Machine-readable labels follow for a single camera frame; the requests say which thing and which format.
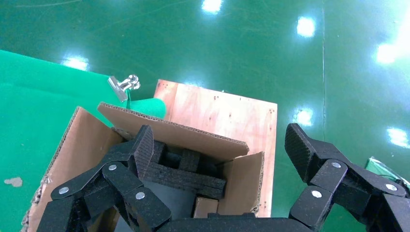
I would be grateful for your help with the large open cardboard carton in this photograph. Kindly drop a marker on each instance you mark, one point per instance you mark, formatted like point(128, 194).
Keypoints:
point(83, 144)

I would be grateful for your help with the black foam insert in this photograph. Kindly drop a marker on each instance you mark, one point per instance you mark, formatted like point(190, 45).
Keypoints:
point(185, 180)

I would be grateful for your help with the green table cloth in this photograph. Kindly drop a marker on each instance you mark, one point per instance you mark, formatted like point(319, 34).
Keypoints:
point(32, 112)

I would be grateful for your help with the clear plastic bag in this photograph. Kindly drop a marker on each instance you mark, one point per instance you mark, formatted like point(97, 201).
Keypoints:
point(381, 168)

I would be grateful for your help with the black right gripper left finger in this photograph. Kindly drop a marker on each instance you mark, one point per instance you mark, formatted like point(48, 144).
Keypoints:
point(121, 182)

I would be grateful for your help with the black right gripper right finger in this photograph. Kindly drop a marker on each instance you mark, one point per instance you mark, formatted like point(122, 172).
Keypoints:
point(336, 185)

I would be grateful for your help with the silver binder clip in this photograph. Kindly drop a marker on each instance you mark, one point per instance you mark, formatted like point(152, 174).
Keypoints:
point(117, 89)

